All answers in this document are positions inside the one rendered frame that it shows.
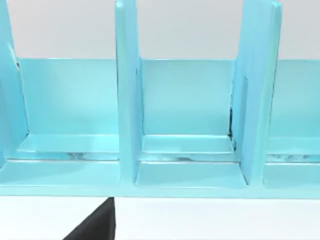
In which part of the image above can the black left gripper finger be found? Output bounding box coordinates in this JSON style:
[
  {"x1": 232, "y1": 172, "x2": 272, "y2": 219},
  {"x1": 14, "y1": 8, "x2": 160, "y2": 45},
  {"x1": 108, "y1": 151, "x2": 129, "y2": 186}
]
[{"x1": 62, "y1": 196, "x2": 117, "y2": 240}]

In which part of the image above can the light blue rack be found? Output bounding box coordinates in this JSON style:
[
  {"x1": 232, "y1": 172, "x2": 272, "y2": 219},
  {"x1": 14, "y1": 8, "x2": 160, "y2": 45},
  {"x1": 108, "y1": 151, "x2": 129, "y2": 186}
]
[{"x1": 0, "y1": 0, "x2": 320, "y2": 200}]

